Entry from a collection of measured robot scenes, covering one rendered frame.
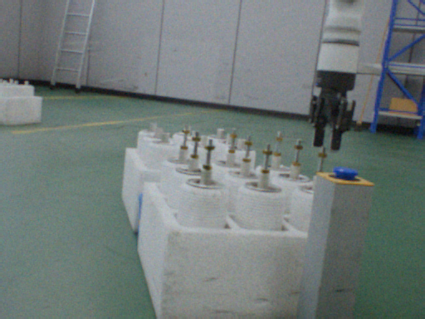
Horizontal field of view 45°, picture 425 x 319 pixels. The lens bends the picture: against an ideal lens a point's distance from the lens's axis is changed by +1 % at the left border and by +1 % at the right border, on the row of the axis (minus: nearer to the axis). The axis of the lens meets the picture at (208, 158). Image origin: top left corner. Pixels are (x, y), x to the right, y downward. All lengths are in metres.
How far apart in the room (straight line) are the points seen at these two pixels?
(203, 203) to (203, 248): 0.08
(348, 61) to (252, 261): 0.41
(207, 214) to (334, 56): 0.38
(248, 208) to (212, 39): 6.84
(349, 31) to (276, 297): 0.52
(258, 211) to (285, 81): 6.54
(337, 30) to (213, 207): 0.40
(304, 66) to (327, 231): 6.65
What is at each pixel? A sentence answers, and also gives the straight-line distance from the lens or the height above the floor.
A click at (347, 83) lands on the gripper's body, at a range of 1.01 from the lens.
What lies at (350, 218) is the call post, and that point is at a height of 0.26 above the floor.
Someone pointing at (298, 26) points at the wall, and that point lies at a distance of 7.52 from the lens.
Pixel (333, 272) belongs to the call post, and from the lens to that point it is 0.88.
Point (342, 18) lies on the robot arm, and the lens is 1.01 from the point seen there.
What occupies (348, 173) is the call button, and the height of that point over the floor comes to 0.33.
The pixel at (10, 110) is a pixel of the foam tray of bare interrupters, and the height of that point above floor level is 0.10.
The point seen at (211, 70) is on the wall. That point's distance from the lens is 7.73.
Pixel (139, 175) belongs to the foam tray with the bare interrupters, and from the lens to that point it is 1.42.
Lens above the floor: 0.45
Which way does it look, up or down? 9 degrees down
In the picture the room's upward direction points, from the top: 7 degrees clockwise
